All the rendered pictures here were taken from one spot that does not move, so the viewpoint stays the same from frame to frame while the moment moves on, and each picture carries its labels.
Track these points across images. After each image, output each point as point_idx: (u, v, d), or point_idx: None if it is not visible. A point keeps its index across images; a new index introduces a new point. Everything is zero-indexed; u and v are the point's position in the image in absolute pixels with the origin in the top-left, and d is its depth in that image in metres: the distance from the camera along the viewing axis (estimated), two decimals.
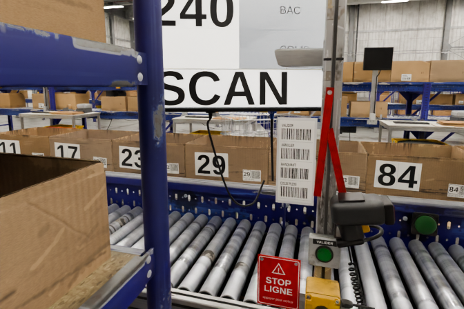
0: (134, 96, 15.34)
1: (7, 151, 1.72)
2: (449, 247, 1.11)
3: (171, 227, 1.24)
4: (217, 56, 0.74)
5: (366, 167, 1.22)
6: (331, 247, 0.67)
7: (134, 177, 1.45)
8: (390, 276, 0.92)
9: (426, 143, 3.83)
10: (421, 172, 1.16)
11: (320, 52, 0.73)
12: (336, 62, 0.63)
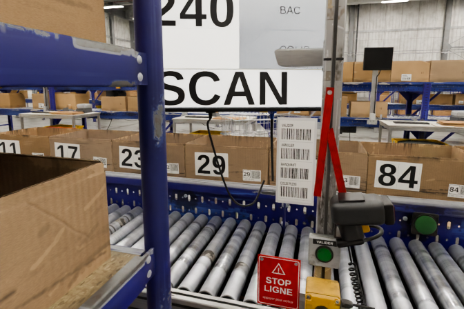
0: (134, 96, 15.34)
1: (7, 151, 1.72)
2: (449, 247, 1.11)
3: (171, 227, 1.24)
4: (217, 56, 0.74)
5: (366, 167, 1.22)
6: (331, 247, 0.67)
7: (134, 177, 1.45)
8: (390, 276, 0.92)
9: (426, 143, 3.83)
10: (422, 172, 1.16)
11: (320, 52, 0.73)
12: (336, 62, 0.63)
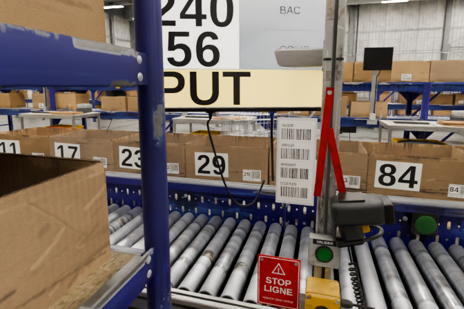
0: (134, 96, 15.34)
1: (7, 151, 1.72)
2: (449, 247, 1.11)
3: (171, 227, 1.24)
4: (217, 56, 0.74)
5: (366, 167, 1.22)
6: (331, 247, 0.67)
7: (134, 177, 1.45)
8: (390, 276, 0.92)
9: (426, 143, 3.83)
10: (422, 172, 1.16)
11: (320, 52, 0.73)
12: (336, 62, 0.63)
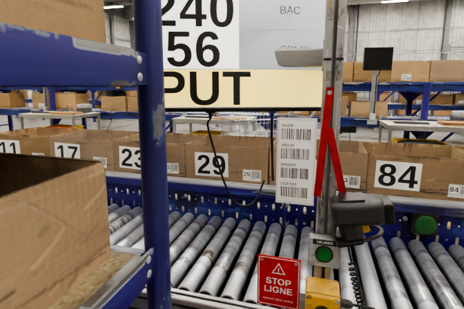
0: (134, 96, 15.34)
1: (7, 151, 1.72)
2: (449, 247, 1.11)
3: (171, 227, 1.24)
4: (217, 56, 0.74)
5: (366, 167, 1.22)
6: (331, 247, 0.67)
7: (134, 177, 1.45)
8: (390, 276, 0.92)
9: (426, 143, 3.83)
10: (422, 172, 1.16)
11: (320, 52, 0.73)
12: (336, 62, 0.63)
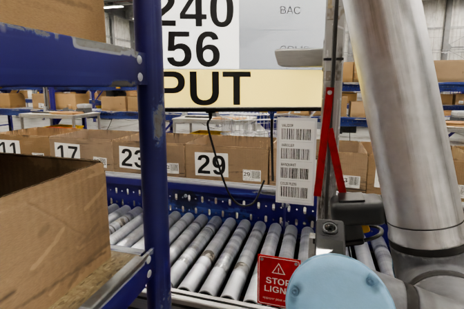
0: (134, 96, 15.34)
1: (7, 151, 1.72)
2: None
3: (171, 227, 1.24)
4: (217, 56, 0.74)
5: (366, 167, 1.22)
6: None
7: (134, 177, 1.45)
8: (390, 276, 0.92)
9: None
10: None
11: (320, 52, 0.73)
12: (336, 62, 0.63)
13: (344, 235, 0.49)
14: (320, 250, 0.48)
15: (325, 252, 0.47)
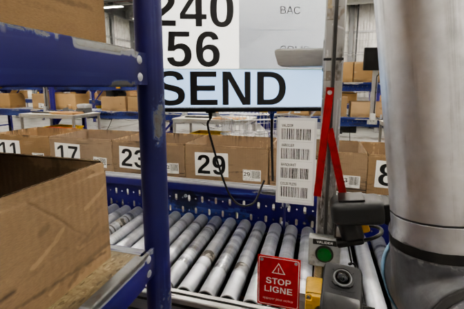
0: (134, 96, 15.34)
1: (7, 151, 1.72)
2: None
3: (171, 227, 1.24)
4: (217, 56, 0.74)
5: (366, 167, 1.22)
6: (331, 247, 0.67)
7: (134, 177, 1.45)
8: None
9: None
10: None
11: (320, 52, 0.73)
12: (336, 62, 0.63)
13: (361, 292, 0.36)
14: None
15: None
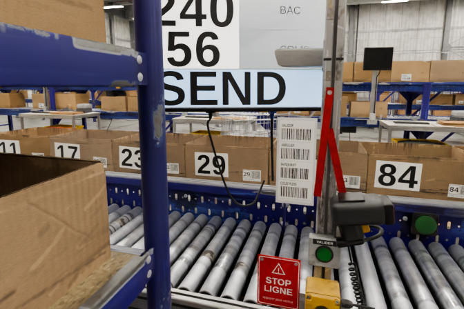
0: (134, 96, 15.34)
1: (7, 151, 1.72)
2: (449, 247, 1.11)
3: (171, 227, 1.24)
4: (217, 56, 0.74)
5: (366, 167, 1.22)
6: (331, 247, 0.67)
7: (134, 177, 1.45)
8: (390, 276, 0.92)
9: (426, 143, 3.83)
10: (422, 172, 1.16)
11: (320, 52, 0.73)
12: (336, 62, 0.63)
13: None
14: None
15: None
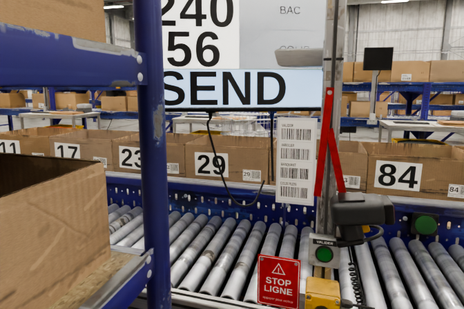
0: (134, 96, 15.34)
1: (7, 151, 1.72)
2: (449, 247, 1.11)
3: (171, 227, 1.24)
4: (217, 56, 0.74)
5: (366, 167, 1.22)
6: (331, 247, 0.67)
7: (134, 177, 1.45)
8: (390, 276, 0.92)
9: (426, 143, 3.83)
10: (422, 172, 1.16)
11: (320, 52, 0.73)
12: (336, 62, 0.63)
13: None
14: None
15: None
